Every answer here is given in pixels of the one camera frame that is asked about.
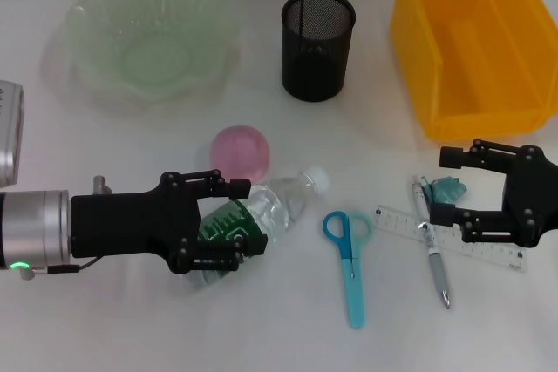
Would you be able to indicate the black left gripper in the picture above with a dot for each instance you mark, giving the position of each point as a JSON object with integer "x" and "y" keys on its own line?
{"x": 117, "y": 224}

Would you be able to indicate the yellow plastic bin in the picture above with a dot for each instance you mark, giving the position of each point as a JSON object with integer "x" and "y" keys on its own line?
{"x": 479, "y": 62}

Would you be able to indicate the clear grey ballpoint pen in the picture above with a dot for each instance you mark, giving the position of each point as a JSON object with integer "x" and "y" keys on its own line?
{"x": 437, "y": 265}

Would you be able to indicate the clear green-label water bottle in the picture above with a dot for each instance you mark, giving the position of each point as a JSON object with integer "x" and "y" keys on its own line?
{"x": 279, "y": 202}

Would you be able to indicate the green glass fruit bowl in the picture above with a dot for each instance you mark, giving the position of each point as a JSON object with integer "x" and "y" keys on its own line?
{"x": 148, "y": 54}

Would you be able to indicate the blue and teal scissors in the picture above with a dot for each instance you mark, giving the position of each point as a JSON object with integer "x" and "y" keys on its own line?
{"x": 355, "y": 293}

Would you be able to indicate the clear plastic ruler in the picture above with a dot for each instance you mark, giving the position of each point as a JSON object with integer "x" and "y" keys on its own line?
{"x": 492, "y": 252}

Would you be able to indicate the teal plastic wrapper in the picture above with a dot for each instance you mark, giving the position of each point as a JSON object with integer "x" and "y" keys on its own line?
{"x": 449, "y": 191}

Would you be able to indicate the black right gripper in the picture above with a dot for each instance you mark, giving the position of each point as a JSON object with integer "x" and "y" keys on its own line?
{"x": 540, "y": 193}

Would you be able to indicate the black mesh pen holder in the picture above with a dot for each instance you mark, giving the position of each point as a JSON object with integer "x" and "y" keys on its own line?
{"x": 316, "y": 58}

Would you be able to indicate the pink peach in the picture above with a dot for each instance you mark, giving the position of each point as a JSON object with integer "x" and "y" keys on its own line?
{"x": 240, "y": 150}

